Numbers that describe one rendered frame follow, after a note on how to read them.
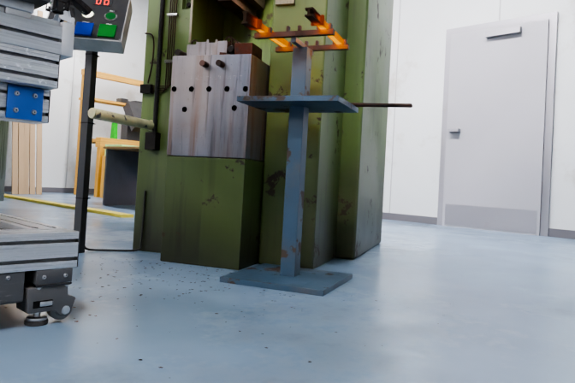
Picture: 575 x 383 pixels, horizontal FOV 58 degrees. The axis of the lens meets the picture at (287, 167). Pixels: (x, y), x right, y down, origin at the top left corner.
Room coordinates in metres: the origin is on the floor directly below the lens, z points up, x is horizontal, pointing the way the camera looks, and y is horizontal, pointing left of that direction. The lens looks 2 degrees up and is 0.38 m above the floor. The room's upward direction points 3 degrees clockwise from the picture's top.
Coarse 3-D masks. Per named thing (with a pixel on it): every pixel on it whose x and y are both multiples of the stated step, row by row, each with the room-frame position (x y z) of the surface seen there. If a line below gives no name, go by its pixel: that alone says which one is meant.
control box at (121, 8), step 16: (96, 0) 2.40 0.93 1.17; (112, 0) 2.42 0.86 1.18; (128, 0) 2.43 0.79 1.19; (48, 16) 2.32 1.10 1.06; (80, 16) 2.34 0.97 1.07; (96, 16) 2.35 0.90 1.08; (128, 16) 2.42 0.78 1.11; (96, 32) 2.31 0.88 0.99; (80, 48) 2.33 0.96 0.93; (96, 48) 2.33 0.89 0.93; (112, 48) 2.34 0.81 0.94
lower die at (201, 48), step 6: (198, 42) 2.35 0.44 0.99; (204, 42) 2.34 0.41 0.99; (216, 42) 2.32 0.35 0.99; (222, 42) 2.31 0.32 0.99; (228, 42) 2.32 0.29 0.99; (192, 48) 2.36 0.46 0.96; (198, 48) 2.35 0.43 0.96; (204, 48) 2.34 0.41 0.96; (210, 48) 2.33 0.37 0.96; (216, 48) 2.32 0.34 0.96; (222, 48) 2.31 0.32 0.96; (192, 54) 2.36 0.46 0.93; (198, 54) 2.35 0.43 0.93; (204, 54) 2.34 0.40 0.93; (210, 54) 2.33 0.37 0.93; (216, 54) 2.32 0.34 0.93; (228, 54) 2.33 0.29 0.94
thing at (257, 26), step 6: (246, 12) 1.85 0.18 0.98; (246, 18) 1.85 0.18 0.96; (252, 18) 1.90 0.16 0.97; (246, 24) 1.86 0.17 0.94; (252, 24) 1.90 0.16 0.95; (258, 24) 1.92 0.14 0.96; (258, 30) 1.96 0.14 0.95; (264, 30) 1.97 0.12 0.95; (276, 42) 2.12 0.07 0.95; (282, 42) 2.13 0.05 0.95
